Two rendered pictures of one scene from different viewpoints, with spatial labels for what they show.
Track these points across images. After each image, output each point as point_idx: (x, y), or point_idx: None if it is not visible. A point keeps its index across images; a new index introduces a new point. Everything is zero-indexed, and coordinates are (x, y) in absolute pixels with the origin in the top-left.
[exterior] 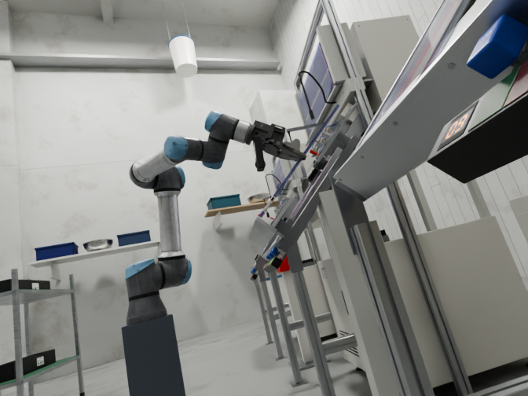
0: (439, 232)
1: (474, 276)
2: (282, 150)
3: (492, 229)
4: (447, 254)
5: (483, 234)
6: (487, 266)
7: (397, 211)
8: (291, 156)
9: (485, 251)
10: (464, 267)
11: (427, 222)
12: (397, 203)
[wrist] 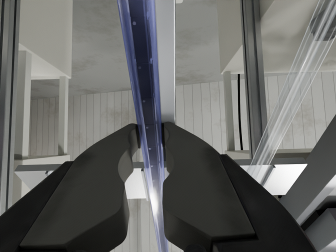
0: (239, 44)
1: (230, 5)
2: (71, 225)
3: (221, 60)
4: (238, 18)
5: (224, 53)
6: (225, 21)
7: (251, 56)
8: (172, 160)
9: (224, 37)
10: (232, 11)
11: None
12: (248, 69)
